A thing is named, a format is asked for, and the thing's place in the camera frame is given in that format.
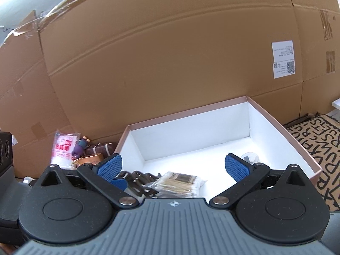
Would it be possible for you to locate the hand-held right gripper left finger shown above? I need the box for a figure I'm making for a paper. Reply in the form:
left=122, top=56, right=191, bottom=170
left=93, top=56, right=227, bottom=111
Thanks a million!
left=33, top=153, right=140, bottom=210

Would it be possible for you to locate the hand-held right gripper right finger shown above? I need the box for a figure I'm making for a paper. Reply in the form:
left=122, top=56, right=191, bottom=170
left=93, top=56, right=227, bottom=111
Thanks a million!
left=208, top=153, right=318, bottom=210

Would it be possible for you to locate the small clear plastic item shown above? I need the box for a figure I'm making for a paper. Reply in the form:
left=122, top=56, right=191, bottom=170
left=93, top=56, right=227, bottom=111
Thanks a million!
left=240, top=151, right=262, bottom=165

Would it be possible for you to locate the grey hair claw clip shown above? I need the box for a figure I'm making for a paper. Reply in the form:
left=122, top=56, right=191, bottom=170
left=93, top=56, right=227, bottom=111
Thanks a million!
left=117, top=170, right=162, bottom=198

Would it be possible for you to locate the pink storage box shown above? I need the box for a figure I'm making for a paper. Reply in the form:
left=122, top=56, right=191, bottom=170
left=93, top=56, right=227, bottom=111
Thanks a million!
left=114, top=96, right=323, bottom=200

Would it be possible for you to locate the cotton swab bag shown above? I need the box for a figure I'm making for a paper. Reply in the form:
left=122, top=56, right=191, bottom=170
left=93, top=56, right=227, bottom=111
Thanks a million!
left=147, top=171, right=208, bottom=198

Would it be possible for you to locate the brown football pouch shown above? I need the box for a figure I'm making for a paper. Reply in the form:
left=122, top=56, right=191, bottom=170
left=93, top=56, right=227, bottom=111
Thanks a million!
left=85, top=143, right=115, bottom=158

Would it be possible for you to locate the tan gift tag box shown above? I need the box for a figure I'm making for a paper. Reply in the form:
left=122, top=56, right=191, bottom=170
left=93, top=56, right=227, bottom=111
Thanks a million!
left=76, top=153, right=104, bottom=168

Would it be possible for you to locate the cotton pad bag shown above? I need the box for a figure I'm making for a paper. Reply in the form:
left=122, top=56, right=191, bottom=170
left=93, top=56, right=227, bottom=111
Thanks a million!
left=50, top=131, right=81, bottom=169

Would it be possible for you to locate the large cardboard sheet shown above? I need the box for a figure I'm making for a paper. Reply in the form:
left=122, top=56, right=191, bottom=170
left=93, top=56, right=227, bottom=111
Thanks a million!
left=38, top=0, right=305, bottom=149
left=0, top=11, right=72, bottom=178
left=282, top=0, right=340, bottom=117

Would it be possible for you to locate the white shipping label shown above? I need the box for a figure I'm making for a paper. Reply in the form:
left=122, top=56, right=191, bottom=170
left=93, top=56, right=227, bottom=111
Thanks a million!
left=271, top=40, right=296, bottom=79

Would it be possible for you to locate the purple plush keychain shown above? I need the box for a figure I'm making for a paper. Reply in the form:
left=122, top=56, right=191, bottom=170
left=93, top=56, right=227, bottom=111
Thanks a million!
left=72, top=136, right=91, bottom=157

